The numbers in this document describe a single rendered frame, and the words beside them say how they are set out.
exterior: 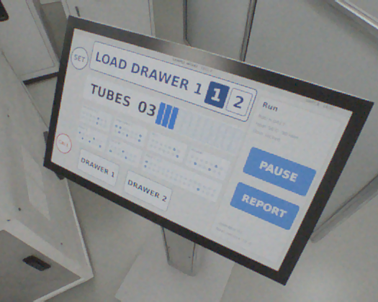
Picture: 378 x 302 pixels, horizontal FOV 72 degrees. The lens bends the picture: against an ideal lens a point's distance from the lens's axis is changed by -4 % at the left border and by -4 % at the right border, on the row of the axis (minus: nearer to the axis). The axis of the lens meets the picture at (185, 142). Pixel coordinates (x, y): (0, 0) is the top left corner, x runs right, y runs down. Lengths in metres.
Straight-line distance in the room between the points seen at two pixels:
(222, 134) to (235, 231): 0.16
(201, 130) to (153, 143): 0.09
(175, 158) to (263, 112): 0.16
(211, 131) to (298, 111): 0.13
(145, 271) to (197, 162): 1.05
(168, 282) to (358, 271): 0.97
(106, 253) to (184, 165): 1.14
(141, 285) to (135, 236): 0.26
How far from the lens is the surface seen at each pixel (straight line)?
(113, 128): 0.50
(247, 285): 1.48
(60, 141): 0.59
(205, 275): 1.42
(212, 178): 0.44
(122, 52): 0.49
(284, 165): 0.42
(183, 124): 0.44
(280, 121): 0.41
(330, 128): 0.41
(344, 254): 1.70
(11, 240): 0.92
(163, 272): 1.43
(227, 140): 0.42
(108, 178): 0.53
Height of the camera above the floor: 1.44
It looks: 53 degrees down
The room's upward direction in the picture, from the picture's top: straight up
